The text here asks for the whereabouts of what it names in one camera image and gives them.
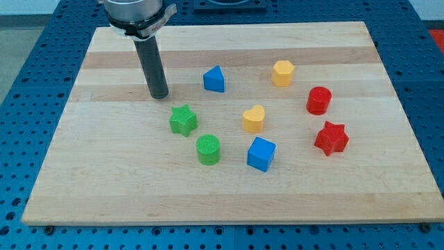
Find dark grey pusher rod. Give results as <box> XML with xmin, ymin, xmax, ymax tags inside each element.
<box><xmin>134</xmin><ymin>36</ymin><xmax>169</xmax><ymax>99</ymax></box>

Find green star block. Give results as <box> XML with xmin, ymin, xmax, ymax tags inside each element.
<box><xmin>169</xmin><ymin>104</ymin><xmax>198</xmax><ymax>138</ymax></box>

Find light wooden board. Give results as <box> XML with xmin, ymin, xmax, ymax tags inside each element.
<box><xmin>22</xmin><ymin>22</ymin><xmax>443</xmax><ymax>226</ymax></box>

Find yellow hexagon block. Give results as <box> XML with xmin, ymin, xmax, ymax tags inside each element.
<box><xmin>271</xmin><ymin>60</ymin><xmax>295</xmax><ymax>87</ymax></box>

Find red star block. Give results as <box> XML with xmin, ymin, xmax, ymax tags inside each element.
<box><xmin>314</xmin><ymin>121</ymin><xmax>349</xmax><ymax>156</ymax></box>

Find yellow heart block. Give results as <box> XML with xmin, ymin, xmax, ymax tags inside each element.
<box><xmin>242</xmin><ymin>105</ymin><xmax>266</xmax><ymax>133</ymax></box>

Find blue cube block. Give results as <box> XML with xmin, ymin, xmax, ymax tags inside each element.
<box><xmin>246</xmin><ymin>137</ymin><xmax>276</xmax><ymax>172</ymax></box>

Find green cylinder block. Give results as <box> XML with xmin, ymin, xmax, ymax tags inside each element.
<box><xmin>196</xmin><ymin>134</ymin><xmax>221</xmax><ymax>165</ymax></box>

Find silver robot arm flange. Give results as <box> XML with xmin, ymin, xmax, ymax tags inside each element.
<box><xmin>103</xmin><ymin>0</ymin><xmax>177</xmax><ymax>42</ymax></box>

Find red cylinder block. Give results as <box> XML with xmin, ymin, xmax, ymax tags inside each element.
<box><xmin>306</xmin><ymin>86</ymin><xmax>332</xmax><ymax>115</ymax></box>

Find blue triangle block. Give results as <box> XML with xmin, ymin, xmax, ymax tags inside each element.
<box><xmin>203</xmin><ymin>65</ymin><xmax>225</xmax><ymax>92</ymax></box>

